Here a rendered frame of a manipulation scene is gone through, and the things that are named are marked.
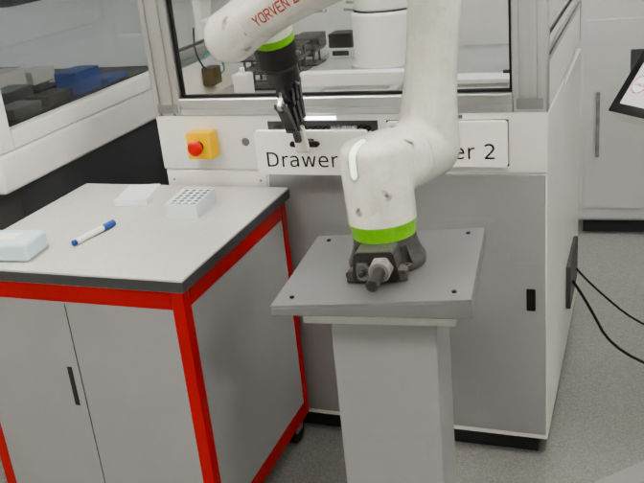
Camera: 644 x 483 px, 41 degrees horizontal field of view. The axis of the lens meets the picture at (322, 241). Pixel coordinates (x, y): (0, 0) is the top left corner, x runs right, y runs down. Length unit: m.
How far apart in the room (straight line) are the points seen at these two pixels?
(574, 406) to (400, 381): 1.08
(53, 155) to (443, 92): 1.28
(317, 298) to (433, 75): 0.47
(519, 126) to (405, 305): 0.71
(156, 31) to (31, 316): 0.79
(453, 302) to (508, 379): 0.88
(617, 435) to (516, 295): 0.56
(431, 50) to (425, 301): 0.47
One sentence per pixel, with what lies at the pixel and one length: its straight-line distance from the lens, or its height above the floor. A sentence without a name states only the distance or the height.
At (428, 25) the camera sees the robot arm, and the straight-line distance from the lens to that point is 1.63.
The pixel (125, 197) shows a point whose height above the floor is 0.78.
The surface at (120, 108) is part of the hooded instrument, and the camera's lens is 2.85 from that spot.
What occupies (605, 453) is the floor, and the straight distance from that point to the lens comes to 2.50.
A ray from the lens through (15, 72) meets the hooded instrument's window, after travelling 2.49.
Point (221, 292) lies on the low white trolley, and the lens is 1.96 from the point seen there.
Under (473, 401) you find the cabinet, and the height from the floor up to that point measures 0.16.
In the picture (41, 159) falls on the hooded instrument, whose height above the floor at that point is 0.85.
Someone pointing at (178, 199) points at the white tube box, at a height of 0.80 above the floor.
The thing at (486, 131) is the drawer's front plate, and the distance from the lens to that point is 2.07.
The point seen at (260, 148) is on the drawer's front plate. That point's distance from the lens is 2.16.
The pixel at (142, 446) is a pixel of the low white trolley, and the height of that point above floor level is 0.33.
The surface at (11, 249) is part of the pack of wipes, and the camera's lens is 2.03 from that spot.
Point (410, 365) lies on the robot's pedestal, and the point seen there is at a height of 0.62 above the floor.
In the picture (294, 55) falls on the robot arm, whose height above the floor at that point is 1.14.
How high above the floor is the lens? 1.45
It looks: 22 degrees down
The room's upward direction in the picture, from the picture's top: 6 degrees counter-clockwise
